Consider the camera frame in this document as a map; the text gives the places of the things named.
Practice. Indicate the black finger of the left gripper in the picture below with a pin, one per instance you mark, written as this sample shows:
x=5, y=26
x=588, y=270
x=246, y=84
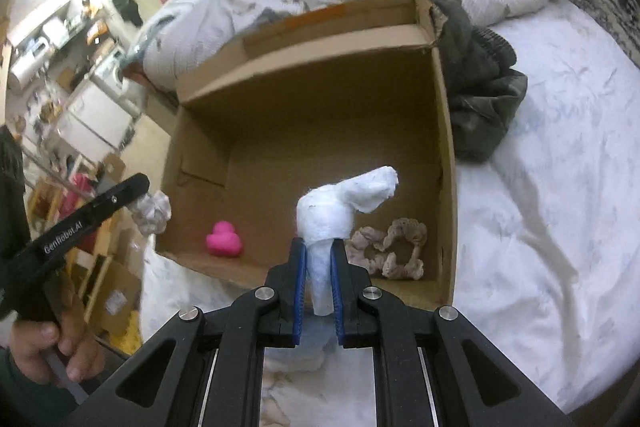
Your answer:
x=90, y=216

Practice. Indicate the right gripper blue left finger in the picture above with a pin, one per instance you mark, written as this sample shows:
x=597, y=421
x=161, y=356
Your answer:
x=284, y=319

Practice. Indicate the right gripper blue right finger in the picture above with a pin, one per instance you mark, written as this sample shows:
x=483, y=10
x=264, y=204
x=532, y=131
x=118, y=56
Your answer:
x=354, y=326

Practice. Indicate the white scrunchie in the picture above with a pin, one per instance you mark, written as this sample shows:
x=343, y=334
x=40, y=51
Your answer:
x=151, y=213

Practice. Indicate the white knotted sock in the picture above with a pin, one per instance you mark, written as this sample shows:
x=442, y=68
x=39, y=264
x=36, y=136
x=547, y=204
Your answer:
x=327, y=213

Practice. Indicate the person's left hand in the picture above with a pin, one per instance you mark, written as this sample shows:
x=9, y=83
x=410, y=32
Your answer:
x=72, y=336

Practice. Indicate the pink rubber duck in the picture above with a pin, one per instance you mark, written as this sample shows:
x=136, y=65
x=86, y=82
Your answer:
x=223, y=241

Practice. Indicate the white kitchen cabinet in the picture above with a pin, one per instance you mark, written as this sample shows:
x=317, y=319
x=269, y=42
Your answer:
x=92, y=123

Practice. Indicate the beige scrunchie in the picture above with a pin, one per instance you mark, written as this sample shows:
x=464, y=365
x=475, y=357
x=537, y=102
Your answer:
x=394, y=254

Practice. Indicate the cardboard box on floor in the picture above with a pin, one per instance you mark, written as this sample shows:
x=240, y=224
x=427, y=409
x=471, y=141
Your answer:
x=111, y=294

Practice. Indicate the white washing machine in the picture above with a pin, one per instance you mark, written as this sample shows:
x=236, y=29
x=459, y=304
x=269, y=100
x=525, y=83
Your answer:
x=107, y=76

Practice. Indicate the yellow foam piece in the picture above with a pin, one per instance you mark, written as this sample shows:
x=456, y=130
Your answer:
x=129, y=341

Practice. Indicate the brown cardboard box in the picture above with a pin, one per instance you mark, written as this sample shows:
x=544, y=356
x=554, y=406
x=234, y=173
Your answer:
x=305, y=102

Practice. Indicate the white floral bed sheet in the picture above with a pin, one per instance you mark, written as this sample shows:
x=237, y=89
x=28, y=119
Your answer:
x=548, y=257

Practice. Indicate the camouflage dark garment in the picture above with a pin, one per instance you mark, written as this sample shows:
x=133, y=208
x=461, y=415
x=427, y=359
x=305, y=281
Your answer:
x=484, y=90

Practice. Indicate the black white patterned blanket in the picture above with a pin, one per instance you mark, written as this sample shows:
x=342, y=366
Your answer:
x=620, y=19

